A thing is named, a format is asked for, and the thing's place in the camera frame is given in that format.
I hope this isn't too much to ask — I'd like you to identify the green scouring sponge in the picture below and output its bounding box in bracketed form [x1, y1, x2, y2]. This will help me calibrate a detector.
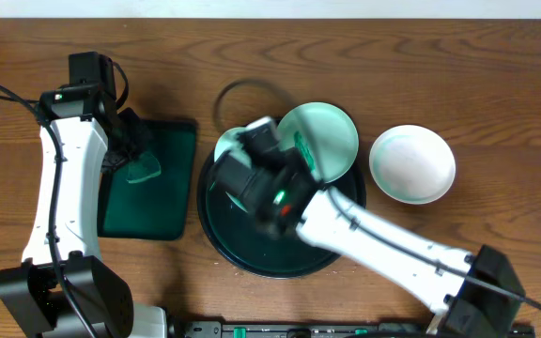
[126, 151, 162, 184]

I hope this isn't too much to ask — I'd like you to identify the light green front plate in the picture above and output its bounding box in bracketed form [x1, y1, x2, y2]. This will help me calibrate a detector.
[209, 127, 253, 212]

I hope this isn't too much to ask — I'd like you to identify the light green plate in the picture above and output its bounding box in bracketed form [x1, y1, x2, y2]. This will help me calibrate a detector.
[209, 127, 253, 212]
[278, 101, 359, 183]

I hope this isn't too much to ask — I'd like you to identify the white plate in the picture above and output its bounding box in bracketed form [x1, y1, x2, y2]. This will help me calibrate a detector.
[368, 125, 456, 205]

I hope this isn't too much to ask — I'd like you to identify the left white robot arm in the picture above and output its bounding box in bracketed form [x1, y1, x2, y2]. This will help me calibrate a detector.
[0, 82, 168, 337]

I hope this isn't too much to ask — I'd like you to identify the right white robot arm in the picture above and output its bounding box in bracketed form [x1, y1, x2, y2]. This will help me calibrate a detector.
[211, 148, 525, 337]

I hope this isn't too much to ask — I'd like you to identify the round black tray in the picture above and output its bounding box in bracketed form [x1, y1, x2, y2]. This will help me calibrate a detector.
[197, 152, 339, 278]

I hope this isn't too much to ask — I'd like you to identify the dark green rectangular tray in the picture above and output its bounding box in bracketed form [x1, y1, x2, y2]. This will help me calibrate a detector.
[97, 120, 197, 240]

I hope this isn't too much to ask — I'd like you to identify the light green back plate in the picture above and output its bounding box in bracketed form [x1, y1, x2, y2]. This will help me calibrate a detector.
[278, 101, 359, 183]

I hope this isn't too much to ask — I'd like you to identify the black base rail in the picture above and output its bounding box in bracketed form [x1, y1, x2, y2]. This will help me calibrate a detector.
[171, 320, 536, 338]

